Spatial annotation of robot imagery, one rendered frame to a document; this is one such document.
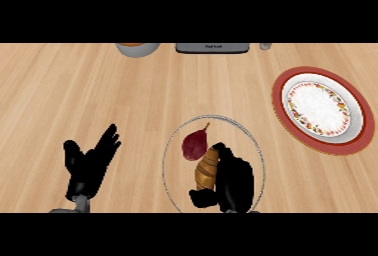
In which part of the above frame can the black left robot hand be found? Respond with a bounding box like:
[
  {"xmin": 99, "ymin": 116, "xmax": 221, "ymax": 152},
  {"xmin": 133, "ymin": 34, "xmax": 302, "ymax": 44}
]
[{"xmin": 62, "ymin": 123, "xmax": 122, "ymax": 202}]

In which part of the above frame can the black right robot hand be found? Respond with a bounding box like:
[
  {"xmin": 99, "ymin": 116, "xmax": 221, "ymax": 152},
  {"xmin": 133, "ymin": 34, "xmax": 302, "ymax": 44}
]
[{"xmin": 187, "ymin": 142, "xmax": 255, "ymax": 214}]

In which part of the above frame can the brown croissant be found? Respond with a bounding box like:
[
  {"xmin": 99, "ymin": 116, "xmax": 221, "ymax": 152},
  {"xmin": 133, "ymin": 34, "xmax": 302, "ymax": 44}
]
[{"xmin": 193, "ymin": 146, "xmax": 221, "ymax": 192}]

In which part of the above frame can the clear round placemat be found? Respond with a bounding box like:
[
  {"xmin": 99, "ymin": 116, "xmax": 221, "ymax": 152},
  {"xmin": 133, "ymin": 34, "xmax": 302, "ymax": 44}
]
[{"xmin": 161, "ymin": 114, "xmax": 267, "ymax": 214}]

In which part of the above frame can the white plate with floral rim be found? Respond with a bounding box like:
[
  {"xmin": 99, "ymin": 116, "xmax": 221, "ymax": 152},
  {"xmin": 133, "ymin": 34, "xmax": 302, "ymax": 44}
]
[{"xmin": 280, "ymin": 73, "xmax": 366, "ymax": 145}]

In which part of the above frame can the red round placemat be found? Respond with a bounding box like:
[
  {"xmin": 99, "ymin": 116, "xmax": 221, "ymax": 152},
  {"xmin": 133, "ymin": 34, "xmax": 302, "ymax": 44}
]
[{"xmin": 270, "ymin": 65, "xmax": 376, "ymax": 157}]

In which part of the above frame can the dark red pear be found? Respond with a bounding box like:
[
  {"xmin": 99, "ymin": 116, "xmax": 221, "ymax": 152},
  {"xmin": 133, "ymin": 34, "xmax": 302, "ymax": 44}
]
[{"xmin": 180, "ymin": 122, "xmax": 211, "ymax": 162}]

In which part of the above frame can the grey bowl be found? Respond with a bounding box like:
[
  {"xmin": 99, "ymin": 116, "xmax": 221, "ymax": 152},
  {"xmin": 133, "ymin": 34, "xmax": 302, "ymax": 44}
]
[{"xmin": 115, "ymin": 42, "xmax": 161, "ymax": 59}]

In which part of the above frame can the dark grey appliance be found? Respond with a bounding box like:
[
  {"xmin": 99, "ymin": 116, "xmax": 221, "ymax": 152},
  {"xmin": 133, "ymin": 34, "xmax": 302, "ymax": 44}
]
[{"xmin": 174, "ymin": 42, "xmax": 251, "ymax": 55}]

